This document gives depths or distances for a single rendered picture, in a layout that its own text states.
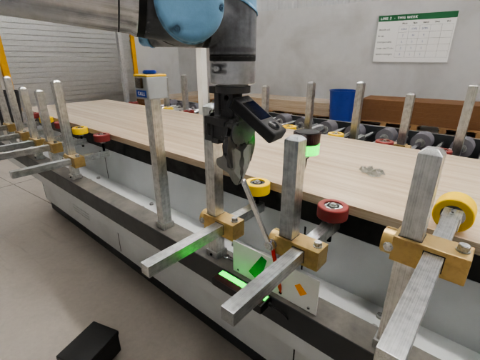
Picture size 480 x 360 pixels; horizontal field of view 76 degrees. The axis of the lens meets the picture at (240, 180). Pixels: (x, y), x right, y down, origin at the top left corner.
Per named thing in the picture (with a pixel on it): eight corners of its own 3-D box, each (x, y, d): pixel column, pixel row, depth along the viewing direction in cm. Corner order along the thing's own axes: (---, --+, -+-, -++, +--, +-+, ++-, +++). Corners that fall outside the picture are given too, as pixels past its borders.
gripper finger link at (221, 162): (221, 178, 72) (221, 141, 68) (241, 186, 68) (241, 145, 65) (212, 183, 69) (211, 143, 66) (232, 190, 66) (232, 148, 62)
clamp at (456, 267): (463, 289, 49) (471, 263, 47) (376, 256, 57) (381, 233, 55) (468, 270, 53) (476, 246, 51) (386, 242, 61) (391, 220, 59)
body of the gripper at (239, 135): (227, 136, 72) (227, 83, 67) (256, 143, 67) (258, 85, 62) (203, 143, 66) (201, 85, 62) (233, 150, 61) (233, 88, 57)
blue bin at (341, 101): (349, 130, 578) (354, 92, 552) (321, 126, 608) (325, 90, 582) (357, 125, 620) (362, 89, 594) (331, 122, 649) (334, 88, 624)
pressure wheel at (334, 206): (336, 253, 79) (341, 213, 75) (308, 241, 84) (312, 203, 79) (348, 240, 85) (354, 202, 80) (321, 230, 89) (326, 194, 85)
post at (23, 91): (40, 169, 185) (19, 87, 168) (38, 168, 187) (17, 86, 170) (46, 168, 188) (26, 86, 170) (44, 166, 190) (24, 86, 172)
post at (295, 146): (286, 318, 80) (298, 138, 62) (274, 311, 82) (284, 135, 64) (293, 310, 82) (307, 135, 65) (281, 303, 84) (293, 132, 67)
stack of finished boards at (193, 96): (217, 98, 940) (216, 92, 933) (157, 107, 752) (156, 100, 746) (198, 96, 979) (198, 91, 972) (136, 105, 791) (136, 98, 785)
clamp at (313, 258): (316, 272, 68) (318, 253, 66) (266, 249, 76) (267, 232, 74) (327, 261, 72) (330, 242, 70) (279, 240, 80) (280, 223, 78)
